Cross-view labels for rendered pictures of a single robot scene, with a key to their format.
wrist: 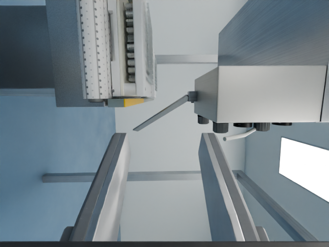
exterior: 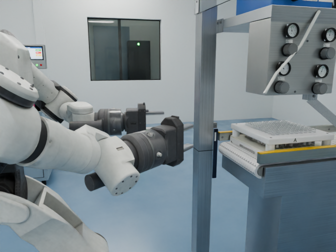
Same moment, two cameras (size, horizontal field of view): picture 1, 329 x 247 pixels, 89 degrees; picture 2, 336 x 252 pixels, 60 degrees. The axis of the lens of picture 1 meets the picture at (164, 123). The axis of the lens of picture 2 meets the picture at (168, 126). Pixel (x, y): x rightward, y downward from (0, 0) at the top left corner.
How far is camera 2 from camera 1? 0.77 m
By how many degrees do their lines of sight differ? 83
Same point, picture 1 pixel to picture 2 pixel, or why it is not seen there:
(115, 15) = (241, 143)
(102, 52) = (244, 155)
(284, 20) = not seen: hidden behind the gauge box
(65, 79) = (253, 184)
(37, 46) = (262, 200)
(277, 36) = not seen: hidden behind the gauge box
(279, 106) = (261, 51)
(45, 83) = (277, 210)
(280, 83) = (253, 52)
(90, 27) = (234, 156)
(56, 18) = (236, 173)
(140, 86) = (265, 140)
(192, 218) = not seen: outside the picture
